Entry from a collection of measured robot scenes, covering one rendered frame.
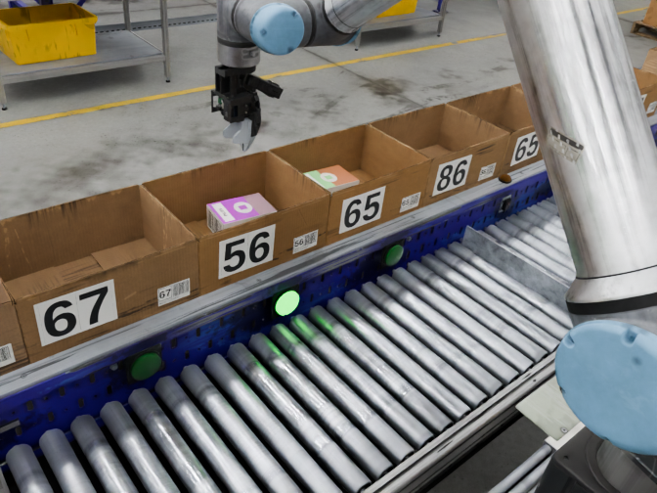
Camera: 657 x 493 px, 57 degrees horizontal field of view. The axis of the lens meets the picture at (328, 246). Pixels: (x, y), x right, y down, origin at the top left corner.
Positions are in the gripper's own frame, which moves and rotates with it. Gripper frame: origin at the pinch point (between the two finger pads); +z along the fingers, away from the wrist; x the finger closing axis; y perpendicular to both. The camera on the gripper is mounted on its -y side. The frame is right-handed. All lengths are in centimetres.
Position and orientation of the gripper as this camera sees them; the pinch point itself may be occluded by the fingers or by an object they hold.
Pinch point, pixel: (246, 145)
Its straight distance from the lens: 145.4
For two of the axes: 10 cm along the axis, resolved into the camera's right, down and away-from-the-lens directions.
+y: -7.2, 3.6, -5.9
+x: 6.9, 4.7, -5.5
